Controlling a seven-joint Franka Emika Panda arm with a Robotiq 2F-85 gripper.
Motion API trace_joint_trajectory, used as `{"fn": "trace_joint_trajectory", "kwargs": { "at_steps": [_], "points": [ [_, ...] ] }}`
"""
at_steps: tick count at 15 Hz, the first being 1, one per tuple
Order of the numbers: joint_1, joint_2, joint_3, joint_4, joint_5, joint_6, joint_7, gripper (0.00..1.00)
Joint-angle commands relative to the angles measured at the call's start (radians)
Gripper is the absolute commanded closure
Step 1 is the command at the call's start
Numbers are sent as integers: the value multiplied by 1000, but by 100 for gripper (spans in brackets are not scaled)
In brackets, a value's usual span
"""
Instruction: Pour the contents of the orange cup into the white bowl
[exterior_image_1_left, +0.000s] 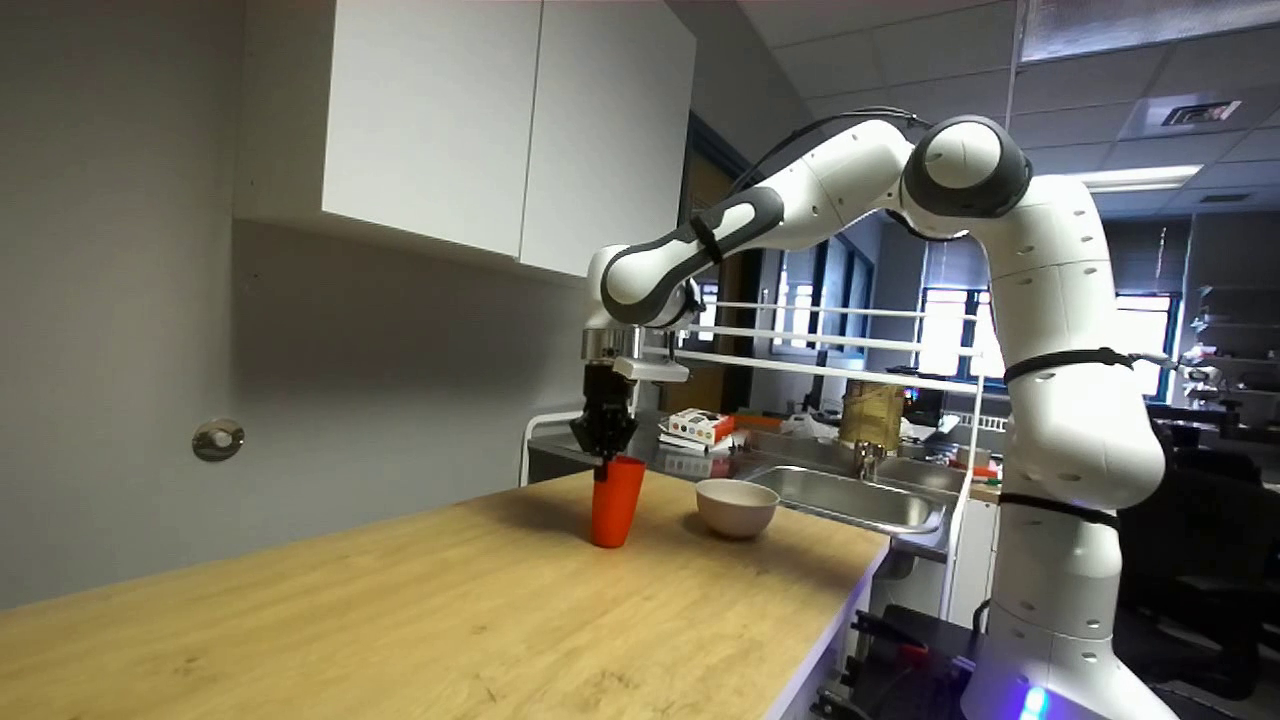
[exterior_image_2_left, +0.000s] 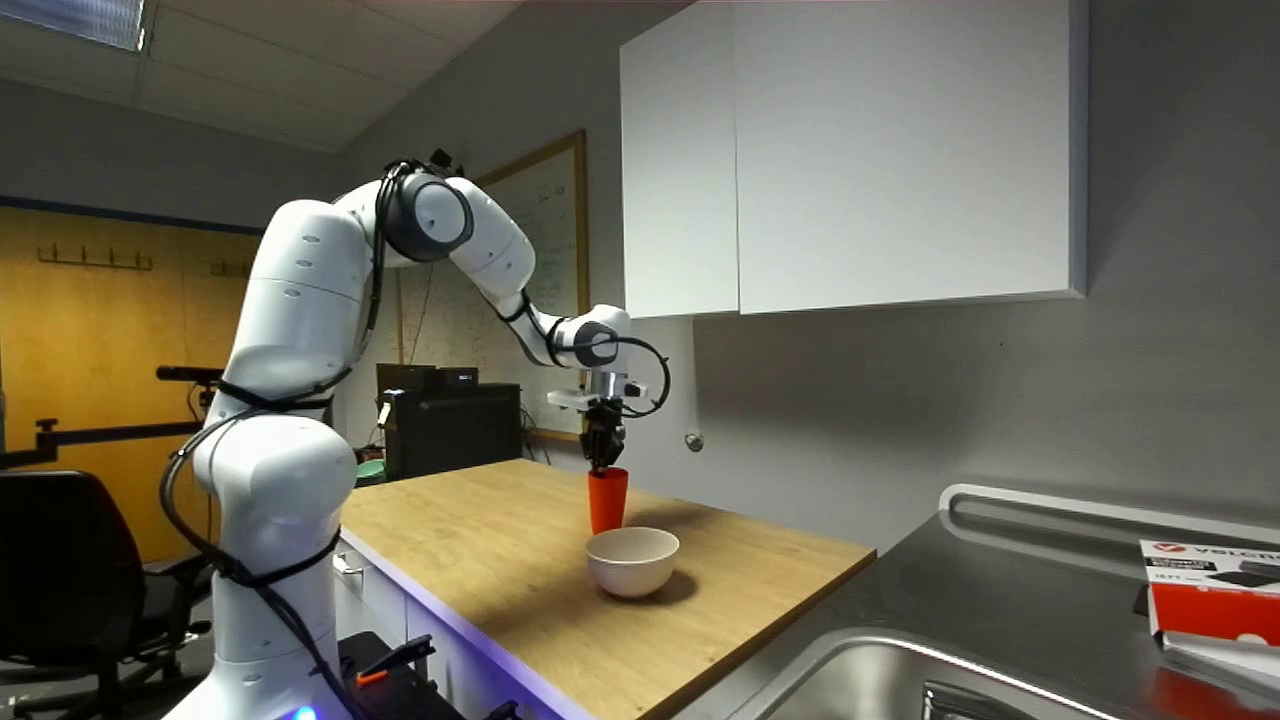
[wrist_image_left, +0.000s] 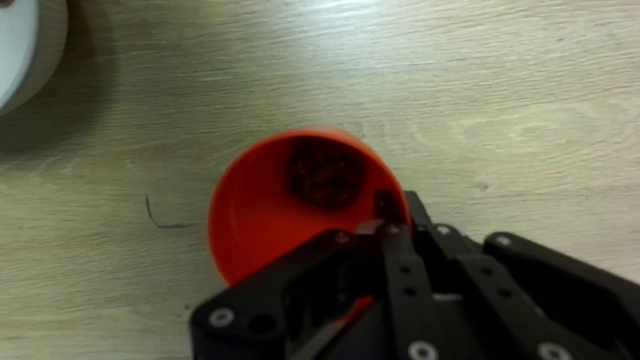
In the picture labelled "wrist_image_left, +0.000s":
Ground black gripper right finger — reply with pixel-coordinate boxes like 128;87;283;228
402;191;640;360

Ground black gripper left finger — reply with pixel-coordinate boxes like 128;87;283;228
188;223;444;360

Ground orange plastic cup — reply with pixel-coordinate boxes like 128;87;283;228
207;129;413;288

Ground dark red cup contents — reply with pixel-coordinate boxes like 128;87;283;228
287;136;368;213

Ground thin dark thread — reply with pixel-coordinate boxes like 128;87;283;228
144;194;197;233

